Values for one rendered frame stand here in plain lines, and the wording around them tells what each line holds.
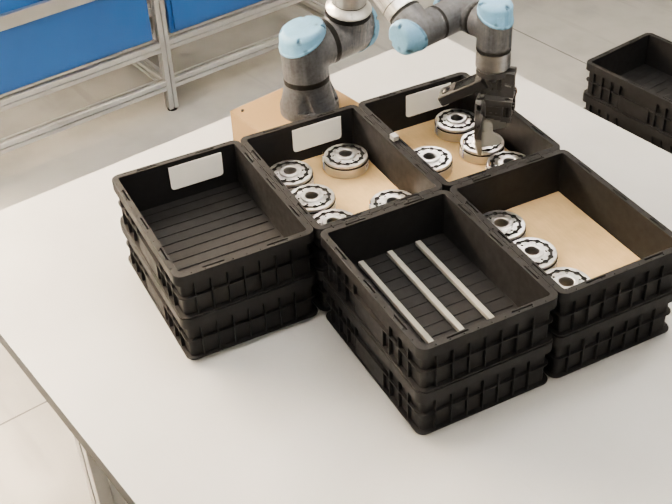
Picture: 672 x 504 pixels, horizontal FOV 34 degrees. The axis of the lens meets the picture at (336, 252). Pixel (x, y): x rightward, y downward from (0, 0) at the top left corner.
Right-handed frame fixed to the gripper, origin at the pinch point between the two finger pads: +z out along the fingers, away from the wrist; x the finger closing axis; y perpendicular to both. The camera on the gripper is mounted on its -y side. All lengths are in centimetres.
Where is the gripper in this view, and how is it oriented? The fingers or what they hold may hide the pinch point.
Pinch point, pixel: (479, 144)
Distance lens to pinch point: 253.5
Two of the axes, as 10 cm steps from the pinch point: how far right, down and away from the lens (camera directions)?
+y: 9.6, 1.4, -2.4
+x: 2.7, -6.0, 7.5
